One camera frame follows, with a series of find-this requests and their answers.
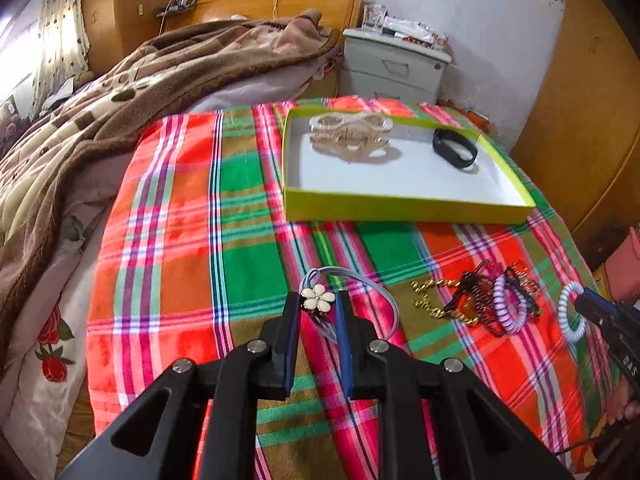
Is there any brown patterned blanket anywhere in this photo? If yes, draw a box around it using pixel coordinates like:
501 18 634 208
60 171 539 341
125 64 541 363
0 9 345 361

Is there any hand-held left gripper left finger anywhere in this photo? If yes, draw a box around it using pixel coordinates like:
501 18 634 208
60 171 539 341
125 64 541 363
57 290 308 480

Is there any dotted curtain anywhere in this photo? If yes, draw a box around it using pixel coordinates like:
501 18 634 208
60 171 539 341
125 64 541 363
29 0 94 111

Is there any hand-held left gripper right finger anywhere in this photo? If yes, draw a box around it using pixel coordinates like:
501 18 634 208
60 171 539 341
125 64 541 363
334 290 576 480

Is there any black wristband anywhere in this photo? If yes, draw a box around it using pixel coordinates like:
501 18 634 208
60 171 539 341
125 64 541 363
432 128 478 169

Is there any power strip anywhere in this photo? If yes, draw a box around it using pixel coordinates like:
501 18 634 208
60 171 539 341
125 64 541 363
154 0 199 17

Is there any black bead hair tie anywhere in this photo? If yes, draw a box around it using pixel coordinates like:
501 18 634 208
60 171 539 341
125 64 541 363
445 259 496 313

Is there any person's right hand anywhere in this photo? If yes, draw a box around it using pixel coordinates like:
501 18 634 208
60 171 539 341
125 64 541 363
606 379 640 427

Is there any peach hair claw clip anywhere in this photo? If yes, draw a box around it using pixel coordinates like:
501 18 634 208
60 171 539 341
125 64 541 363
312 132 403 166

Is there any green shallow cardboard box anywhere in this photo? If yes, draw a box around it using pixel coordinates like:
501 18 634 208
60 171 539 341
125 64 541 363
281 105 537 223

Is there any white floral bedsheet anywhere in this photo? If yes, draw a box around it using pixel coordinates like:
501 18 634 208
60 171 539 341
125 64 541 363
0 217 113 438

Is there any grey nightstand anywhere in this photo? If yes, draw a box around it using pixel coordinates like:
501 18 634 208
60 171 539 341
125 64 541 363
339 27 454 109

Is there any pale blue coil hair tie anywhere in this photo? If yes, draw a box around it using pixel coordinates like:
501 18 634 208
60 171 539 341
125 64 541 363
558 282 589 343

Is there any pile of small packets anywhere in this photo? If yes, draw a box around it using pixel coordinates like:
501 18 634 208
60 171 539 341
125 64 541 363
362 2 453 53

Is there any grey flower hair tie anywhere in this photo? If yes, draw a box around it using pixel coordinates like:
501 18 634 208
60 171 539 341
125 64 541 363
299 266 401 345

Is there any pink bag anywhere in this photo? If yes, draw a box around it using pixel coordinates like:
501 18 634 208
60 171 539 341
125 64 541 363
601 226 640 307

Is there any wooden headboard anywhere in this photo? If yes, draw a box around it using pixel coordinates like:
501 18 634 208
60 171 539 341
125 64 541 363
162 0 367 53

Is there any black cable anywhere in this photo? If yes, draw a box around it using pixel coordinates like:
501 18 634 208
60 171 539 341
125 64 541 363
552 422 631 463

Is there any gold chain accessory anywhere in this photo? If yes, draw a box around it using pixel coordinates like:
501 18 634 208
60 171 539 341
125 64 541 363
411 279 482 329

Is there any wide wooden wardrobe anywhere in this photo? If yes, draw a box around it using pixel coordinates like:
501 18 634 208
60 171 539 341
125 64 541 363
510 0 640 272

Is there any purple coil hair tie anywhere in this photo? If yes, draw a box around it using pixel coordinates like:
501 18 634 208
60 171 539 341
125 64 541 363
492 275 531 335

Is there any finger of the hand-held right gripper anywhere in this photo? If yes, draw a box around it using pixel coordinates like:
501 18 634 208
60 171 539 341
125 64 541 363
579 286 623 313
573 297 621 336

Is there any clear hair claw clip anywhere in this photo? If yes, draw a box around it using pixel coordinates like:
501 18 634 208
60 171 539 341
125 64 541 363
307 112 396 142

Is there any plaid cloth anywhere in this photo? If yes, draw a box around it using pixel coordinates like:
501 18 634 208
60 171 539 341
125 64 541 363
85 97 608 480

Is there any narrow wooden wardrobe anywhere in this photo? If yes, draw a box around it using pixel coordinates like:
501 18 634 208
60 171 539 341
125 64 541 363
80 0 177 77

